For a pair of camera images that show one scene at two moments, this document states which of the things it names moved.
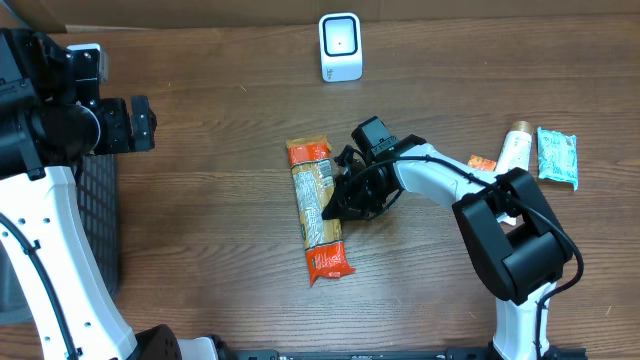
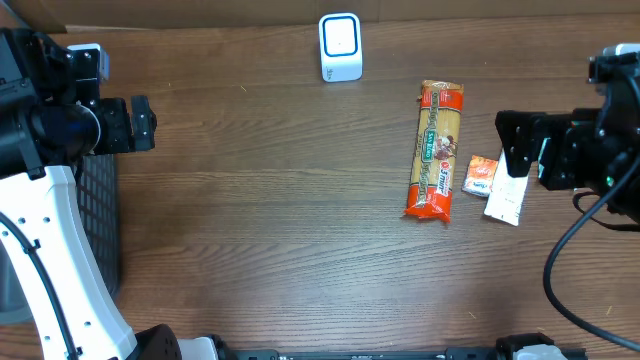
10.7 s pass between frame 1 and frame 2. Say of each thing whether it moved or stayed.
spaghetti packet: moved
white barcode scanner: stayed
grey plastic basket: stayed
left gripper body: stayed
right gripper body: moved
